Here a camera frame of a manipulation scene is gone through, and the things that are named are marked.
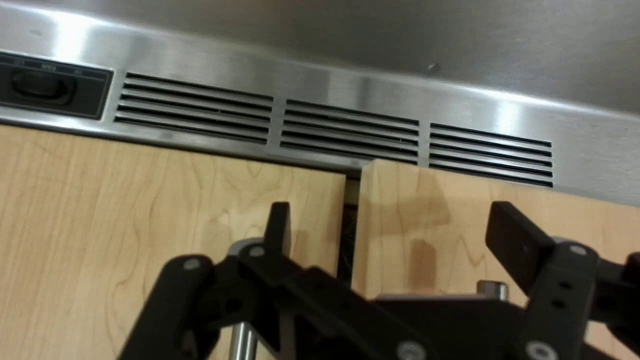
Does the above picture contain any light wooden cupboard door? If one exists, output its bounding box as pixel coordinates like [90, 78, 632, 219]
[0, 121, 354, 360]
[349, 156, 640, 360]

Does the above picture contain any stainless steel range hood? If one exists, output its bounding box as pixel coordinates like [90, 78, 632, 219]
[0, 0, 640, 207]

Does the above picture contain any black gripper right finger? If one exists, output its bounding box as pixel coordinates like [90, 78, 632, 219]
[484, 200, 640, 360]

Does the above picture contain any steel cupboard bar handle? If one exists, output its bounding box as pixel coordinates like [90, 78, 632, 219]
[474, 278, 509, 300]
[223, 235, 269, 360]

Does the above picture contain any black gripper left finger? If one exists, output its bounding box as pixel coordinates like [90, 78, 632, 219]
[118, 200, 435, 360]

